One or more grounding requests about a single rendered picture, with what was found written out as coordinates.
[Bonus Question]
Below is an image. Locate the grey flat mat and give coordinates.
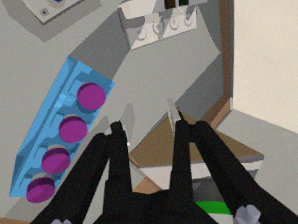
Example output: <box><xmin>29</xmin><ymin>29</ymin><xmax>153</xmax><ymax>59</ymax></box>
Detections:
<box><xmin>0</xmin><ymin>0</ymin><xmax>223</xmax><ymax>222</ymax></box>

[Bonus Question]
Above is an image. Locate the purple cylindrical cap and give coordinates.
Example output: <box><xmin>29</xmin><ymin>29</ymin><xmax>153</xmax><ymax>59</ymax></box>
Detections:
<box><xmin>42</xmin><ymin>148</ymin><xmax>71</xmax><ymax>174</ymax></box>
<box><xmin>59</xmin><ymin>116</ymin><xmax>88</xmax><ymax>143</ymax></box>
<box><xmin>77</xmin><ymin>83</ymin><xmax>106</xmax><ymax>110</ymax></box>
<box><xmin>26</xmin><ymin>177</ymin><xmax>55</xmax><ymax>203</ymax></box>

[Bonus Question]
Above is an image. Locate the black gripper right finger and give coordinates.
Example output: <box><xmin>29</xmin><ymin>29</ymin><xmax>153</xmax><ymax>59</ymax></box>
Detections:
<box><xmin>165</xmin><ymin>98</ymin><xmax>298</xmax><ymax>224</ymax></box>

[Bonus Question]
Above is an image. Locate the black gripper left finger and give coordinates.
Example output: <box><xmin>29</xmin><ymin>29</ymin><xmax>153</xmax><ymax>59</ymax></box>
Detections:
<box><xmin>30</xmin><ymin>103</ymin><xmax>135</xmax><ymax>224</ymax></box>

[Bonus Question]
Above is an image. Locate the grey button panel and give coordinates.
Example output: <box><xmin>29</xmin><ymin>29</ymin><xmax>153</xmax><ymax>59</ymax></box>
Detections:
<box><xmin>22</xmin><ymin>0</ymin><xmax>84</xmax><ymax>26</ymax></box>

